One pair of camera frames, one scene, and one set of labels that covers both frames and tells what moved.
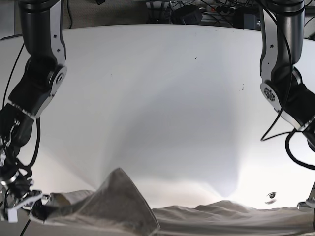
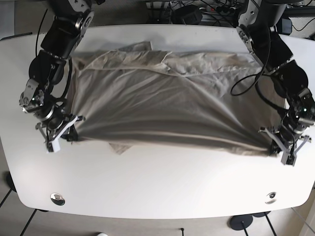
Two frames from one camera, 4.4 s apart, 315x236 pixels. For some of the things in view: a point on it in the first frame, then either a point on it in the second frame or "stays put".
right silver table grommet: (270, 198) stays put
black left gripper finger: (40, 211) → (70, 134)
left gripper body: (26, 200) → (53, 144)
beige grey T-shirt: (114, 208) → (138, 96)
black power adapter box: (187, 14) stays put
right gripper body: (310, 202) → (288, 156)
